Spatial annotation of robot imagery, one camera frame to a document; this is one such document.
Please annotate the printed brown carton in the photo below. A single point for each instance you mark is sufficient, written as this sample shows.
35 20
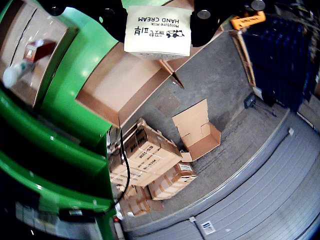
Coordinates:
152 150

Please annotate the grey flat cardboard sheet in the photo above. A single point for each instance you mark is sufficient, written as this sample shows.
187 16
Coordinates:
167 101

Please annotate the brown taped carton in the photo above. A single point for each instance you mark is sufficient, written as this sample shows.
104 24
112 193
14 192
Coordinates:
172 182

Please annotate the white bottle translucent cap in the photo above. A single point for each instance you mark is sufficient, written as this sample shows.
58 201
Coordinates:
13 75

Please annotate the dark red carton box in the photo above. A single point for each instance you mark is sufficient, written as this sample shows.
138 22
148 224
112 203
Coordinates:
41 50

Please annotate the small black floor device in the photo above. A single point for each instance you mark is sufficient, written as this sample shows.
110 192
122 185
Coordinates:
249 100

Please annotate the orange labelled bar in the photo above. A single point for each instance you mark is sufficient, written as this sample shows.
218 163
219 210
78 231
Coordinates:
247 20

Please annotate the dark blue plastic pallets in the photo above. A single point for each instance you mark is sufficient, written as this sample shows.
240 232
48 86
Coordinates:
280 62

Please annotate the white door label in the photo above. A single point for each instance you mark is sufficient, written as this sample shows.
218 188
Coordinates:
207 227

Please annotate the divided cardboard box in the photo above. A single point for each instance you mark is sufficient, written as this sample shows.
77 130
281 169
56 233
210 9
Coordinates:
120 82

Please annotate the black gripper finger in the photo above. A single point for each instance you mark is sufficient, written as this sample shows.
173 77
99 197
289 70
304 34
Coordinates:
207 27
112 22

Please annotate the grey roller shutter door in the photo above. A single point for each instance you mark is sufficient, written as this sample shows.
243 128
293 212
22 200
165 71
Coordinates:
250 195

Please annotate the black power adapter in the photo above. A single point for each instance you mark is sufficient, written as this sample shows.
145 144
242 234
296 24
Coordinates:
77 215

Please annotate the wooden pallet frame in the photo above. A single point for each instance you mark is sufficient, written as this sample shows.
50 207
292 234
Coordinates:
243 57

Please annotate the shallow cardboard tray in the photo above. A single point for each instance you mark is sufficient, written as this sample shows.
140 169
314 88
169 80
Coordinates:
15 32

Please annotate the small brown carton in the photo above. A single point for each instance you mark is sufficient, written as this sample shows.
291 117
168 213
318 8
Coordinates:
140 202

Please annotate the cow print hand cream box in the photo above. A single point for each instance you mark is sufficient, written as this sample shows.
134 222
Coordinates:
157 32

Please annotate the green metal shelf rack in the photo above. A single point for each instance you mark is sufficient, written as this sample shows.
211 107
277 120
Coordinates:
50 155

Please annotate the open flattened cardboard carton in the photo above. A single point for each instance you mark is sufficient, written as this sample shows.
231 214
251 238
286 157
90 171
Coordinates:
197 135

